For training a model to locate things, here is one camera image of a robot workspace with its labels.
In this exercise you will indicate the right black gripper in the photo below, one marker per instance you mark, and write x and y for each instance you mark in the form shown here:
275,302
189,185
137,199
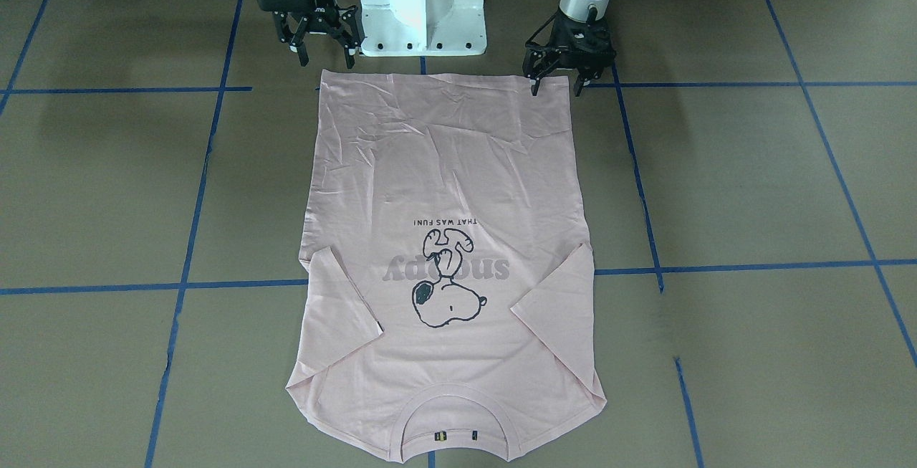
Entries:
320,22

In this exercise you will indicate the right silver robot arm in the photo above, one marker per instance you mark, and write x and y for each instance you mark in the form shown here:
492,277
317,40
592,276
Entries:
318,24

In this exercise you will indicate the pink Snoopy t-shirt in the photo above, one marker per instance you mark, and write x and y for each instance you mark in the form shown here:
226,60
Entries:
450,299

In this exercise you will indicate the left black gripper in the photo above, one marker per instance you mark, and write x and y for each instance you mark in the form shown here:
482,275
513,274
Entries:
571,53

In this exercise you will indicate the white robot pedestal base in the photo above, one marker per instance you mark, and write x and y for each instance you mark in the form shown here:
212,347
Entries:
431,28

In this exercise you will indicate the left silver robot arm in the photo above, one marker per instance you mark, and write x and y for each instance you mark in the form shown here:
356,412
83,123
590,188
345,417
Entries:
580,10

